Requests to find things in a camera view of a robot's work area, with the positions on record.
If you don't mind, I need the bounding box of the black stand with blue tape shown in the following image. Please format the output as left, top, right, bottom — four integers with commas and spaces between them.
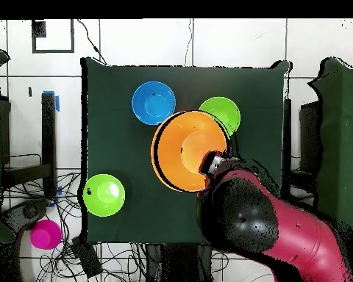
1, 90, 60, 200

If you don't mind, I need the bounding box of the dark green tablecloth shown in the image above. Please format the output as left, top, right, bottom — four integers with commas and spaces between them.
80, 57, 292, 245

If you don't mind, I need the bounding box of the black cable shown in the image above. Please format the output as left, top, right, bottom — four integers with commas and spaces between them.
76, 18, 108, 66

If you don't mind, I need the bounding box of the tangle of black cables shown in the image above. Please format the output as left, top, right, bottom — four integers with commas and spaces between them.
2, 171, 148, 282

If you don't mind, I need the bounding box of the blue plastic bowl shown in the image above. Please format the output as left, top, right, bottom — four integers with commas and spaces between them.
131, 81, 177, 126

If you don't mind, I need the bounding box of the pink plastic cup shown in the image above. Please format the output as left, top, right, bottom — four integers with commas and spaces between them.
29, 219, 63, 250

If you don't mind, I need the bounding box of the black power strip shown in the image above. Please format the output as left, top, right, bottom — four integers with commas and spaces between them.
70, 236, 103, 278

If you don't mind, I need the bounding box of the black box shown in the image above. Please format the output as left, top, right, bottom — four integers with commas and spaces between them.
0, 96, 12, 165
299, 101, 323, 177

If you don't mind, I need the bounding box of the green plastic bowl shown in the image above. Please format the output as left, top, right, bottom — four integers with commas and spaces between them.
199, 96, 241, 139
82, 173, 126, 217

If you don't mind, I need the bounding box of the dark square floor frame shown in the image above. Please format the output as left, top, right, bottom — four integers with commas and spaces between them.
31, 18, 75, 54

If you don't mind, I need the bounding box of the large orange plastic bowl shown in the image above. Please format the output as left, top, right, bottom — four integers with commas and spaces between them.
150, 110, 232, 194

